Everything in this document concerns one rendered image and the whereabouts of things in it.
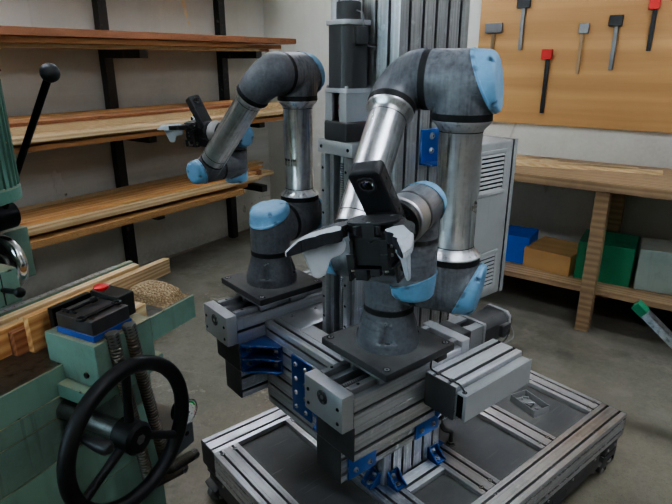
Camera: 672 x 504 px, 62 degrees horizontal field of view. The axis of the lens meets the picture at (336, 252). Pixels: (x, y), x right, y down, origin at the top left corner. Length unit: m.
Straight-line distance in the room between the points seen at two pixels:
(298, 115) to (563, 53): 2.44
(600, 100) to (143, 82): 2.95
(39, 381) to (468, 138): 0.91
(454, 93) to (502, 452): 1.31
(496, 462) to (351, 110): 1.22
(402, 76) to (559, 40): 2.76
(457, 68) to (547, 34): 2.77
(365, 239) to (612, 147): 3.15
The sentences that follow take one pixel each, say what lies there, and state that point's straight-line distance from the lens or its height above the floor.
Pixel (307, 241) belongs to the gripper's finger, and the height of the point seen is 1.23.
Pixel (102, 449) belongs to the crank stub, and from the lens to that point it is 0.97.
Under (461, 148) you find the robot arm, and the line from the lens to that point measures 1.11.
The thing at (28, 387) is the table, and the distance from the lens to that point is 1.16.
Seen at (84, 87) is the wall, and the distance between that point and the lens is 3.96.
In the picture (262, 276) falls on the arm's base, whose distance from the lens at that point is 1.61.
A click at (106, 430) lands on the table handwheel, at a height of 0.82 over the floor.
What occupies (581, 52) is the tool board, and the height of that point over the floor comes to 1.48.
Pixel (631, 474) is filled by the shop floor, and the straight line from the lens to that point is 2.45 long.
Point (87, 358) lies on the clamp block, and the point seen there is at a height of 0.93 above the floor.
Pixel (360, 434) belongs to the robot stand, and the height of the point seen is 0.66.
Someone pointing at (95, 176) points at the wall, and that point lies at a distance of 4.02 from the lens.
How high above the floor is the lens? 1.44
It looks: 19 degrees down
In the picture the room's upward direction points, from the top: straight up
